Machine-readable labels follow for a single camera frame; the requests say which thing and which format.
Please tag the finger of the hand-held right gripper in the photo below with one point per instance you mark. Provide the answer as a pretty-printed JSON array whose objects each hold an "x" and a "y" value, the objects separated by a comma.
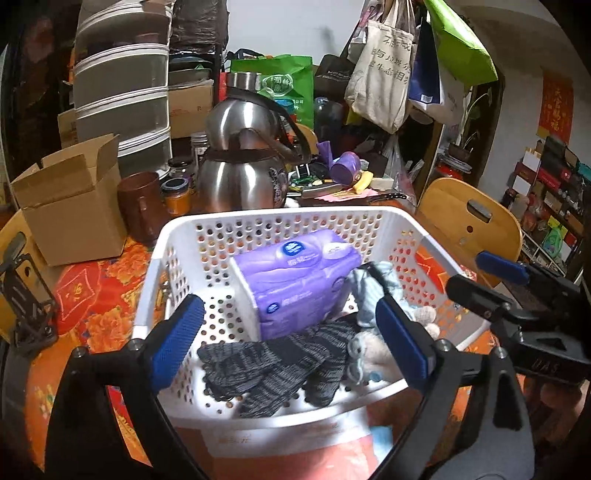
[
  {"x": 478, "y": 295},
  {"x": 501, "y": 268}
]

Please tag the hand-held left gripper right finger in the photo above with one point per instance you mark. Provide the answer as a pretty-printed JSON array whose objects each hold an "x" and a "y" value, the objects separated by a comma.
[{"x": 399, "y": 344}]

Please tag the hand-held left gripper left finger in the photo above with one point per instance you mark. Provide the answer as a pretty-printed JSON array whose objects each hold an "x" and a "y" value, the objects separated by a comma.
[{"x": 178, "y": 339}]

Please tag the white plush toy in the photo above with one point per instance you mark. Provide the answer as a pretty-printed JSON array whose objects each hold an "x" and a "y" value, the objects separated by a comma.
[{"x": 374, "y": 348}]

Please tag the white perforated plastic basket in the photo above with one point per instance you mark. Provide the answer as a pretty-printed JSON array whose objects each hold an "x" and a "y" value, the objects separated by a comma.
[{"x": 212, "y": 295}]

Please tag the black knitted glove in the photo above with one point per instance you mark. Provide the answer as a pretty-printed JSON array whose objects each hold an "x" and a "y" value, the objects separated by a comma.
[{"x": 272, "y": 369}]

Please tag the purple tissue pack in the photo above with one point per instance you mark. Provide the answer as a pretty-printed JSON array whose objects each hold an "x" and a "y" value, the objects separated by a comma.
[{"x": 295, "y": 286}]

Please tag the wooden chair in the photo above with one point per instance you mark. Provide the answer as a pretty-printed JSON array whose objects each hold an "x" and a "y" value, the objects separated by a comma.
[
  {"x": 450, "y": 217},
  {"x": 44, "y": 270}
]

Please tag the shelf of assorted boxes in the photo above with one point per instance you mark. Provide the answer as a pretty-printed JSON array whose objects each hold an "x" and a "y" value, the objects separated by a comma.
[{"x": 549, "y": 203}]

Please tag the potted plant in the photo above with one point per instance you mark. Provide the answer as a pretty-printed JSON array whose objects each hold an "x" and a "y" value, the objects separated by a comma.
[{"x": 461, "y": 150}]

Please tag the brown mug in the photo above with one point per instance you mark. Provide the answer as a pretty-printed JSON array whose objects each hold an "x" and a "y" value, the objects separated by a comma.
[{"x": 138, "y": 207}]

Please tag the orange jar with dark lid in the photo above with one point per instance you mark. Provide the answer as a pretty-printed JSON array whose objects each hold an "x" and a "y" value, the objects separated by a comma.
[{"x": 176, "y": 201}]

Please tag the clear plastic bag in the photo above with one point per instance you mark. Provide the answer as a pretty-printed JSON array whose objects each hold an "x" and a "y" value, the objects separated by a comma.
[{"x": 397, "y": 166}]

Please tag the black folding phone stand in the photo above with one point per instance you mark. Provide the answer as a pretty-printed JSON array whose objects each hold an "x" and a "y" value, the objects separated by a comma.
[{"x": 27, "y": 304}]

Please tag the banana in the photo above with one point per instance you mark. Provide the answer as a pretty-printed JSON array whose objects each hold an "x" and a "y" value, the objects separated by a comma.
[{"x": 362, "y": 182}]

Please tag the open cardboard box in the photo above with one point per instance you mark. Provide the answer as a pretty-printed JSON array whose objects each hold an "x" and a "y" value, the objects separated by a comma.
[{"x": 69, "y": 217}]

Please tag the stainless steel kettle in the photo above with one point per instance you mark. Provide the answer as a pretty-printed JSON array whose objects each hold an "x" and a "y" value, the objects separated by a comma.
[{"x": 235, "y": 180}]

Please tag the white shopping bag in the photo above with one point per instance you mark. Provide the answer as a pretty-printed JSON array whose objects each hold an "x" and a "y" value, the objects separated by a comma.
[{"x": 455, "y": 99}]

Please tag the purple cup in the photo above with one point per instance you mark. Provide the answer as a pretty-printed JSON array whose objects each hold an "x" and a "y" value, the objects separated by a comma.
[{"x": 344, "y": 168}]

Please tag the clear glass jar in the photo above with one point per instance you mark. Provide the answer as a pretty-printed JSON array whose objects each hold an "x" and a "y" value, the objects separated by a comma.
[{"x": 199, "y": 150}]

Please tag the dark blue paper bag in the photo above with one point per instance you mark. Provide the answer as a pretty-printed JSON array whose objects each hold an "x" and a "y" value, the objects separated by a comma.
[{"x": 427, "y": 74}]

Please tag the beige canvas tote bag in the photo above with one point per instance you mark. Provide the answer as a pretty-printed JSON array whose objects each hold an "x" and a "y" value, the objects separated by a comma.
[{"x": 378, "y": 78}]

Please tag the closed cardboard box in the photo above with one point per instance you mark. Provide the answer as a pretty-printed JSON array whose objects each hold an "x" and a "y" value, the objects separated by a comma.
[{"x": 189, "y": 110}]

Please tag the lime green bag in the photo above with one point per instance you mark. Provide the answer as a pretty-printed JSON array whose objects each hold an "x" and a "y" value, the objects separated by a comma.
[{"x": 461, "y": 41}]

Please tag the grey plastic drawer tower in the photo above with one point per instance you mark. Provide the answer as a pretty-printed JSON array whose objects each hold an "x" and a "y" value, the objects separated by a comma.
[{"x": 120, "y": 101}]

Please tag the dark brown bag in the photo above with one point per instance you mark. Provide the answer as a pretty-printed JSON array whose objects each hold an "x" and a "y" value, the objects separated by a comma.
[{"x": 332, "y": 76}]

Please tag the green shopping bag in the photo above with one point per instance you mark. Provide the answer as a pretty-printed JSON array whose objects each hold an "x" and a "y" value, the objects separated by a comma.
[{"x": 286, "y": 83}]

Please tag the black plastic bag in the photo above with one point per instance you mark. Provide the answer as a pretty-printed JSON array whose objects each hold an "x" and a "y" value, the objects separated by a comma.
[{"x": 198, "y": 23}]

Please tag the red wall poster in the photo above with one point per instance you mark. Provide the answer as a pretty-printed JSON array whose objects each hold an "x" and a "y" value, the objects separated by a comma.
[{"x": 554, "y": 106}]

